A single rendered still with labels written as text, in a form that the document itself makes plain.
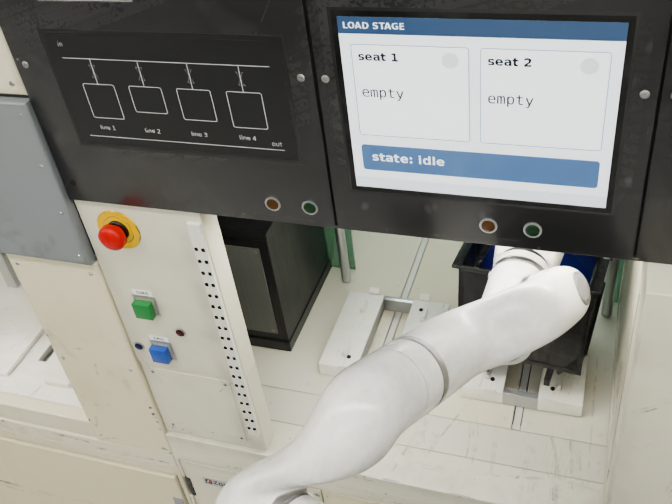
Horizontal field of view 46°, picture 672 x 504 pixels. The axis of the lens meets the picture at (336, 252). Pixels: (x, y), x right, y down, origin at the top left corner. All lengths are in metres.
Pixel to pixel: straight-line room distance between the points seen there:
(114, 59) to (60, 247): 0.36
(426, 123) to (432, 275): 0.87
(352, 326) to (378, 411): 0.77
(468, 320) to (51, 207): 0.60
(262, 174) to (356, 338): 0.64
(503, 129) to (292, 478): 0.42
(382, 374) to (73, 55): 0.52
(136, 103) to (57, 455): 0.96
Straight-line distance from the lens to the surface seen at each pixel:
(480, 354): 0.97
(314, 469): 0.82
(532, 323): 1.00
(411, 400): 0.85
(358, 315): 1.59
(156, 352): 1.31
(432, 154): 0.89
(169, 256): 1.16
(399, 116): 0.87
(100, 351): 1.41
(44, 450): 1.80
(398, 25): 0.82
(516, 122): 0.85
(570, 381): 1.48
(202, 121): 0.97
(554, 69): 0.82
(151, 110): 1.00
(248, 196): 1.01
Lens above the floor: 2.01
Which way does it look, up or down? 39 degrees down
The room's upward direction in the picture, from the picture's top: 9 degrees counter-clockwise
